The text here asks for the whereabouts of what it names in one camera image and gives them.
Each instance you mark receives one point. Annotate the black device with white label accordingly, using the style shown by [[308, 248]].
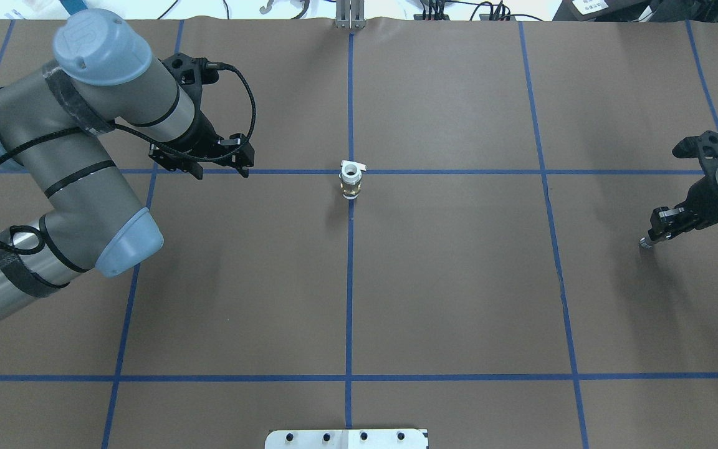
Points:
[[600, 11]]

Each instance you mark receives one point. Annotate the chrome metal pipe fitting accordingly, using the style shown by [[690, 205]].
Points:
[[646, 243]]

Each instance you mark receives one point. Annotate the teal box on bench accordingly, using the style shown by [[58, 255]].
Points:
[[74, 6]]

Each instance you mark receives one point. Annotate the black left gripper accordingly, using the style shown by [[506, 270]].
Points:
[[199, 135]]

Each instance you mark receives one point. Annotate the white PPR brass valve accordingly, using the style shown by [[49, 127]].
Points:
[[350, 176]]

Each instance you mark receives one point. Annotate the aluminium profile post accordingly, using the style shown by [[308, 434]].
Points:
[[350, 14]]

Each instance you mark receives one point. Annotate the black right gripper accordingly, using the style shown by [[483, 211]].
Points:
[[705, 197]]

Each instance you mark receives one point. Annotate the white metal camera stand base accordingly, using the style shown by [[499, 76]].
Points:
[[349, 438]]

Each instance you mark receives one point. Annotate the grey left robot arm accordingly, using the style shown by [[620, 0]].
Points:
[[103, 77]]

